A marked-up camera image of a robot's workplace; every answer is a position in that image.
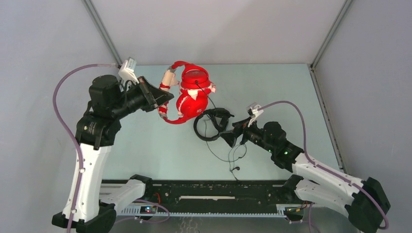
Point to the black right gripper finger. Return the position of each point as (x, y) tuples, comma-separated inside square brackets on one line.
[(243, 124), (230, 137)]

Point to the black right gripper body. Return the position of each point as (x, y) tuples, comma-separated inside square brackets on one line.
[(254, 134)]

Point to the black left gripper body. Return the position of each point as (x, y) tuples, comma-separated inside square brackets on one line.
[(131, 100)]

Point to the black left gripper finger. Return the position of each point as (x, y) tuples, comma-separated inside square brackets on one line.
[(148, 91), (159, 95)]

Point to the red white headphones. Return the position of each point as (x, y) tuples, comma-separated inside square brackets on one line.
[(194, 88)]

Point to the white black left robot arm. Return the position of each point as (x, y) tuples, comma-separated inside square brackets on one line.
[(86, 211)]

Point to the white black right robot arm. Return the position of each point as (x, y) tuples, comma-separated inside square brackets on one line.
[(363, 202)]

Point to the black wrapped headphones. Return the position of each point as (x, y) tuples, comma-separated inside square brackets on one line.
[(219, 118)]

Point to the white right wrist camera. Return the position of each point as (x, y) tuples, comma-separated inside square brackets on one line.
[(254, 111)]

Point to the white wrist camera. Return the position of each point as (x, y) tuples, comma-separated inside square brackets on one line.
[(254, 111), (127, 70)]

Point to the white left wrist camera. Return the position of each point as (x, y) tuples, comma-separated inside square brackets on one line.
[(127, 70)]

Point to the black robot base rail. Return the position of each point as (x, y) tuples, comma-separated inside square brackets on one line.
[(218, 198)]

